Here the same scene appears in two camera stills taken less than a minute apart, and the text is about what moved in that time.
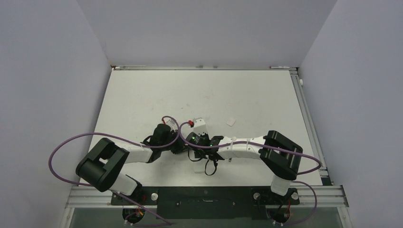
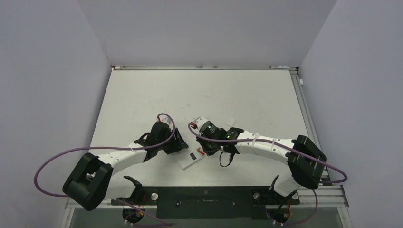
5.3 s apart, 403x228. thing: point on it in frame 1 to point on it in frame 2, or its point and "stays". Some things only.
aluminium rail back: x=160 y=68 stays
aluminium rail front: x=325 y=196 stays
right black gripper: x=197 y=152 to x=210 y=151
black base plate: x=217 y=203 stays
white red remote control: x=199 y=166 to x=194 y=153
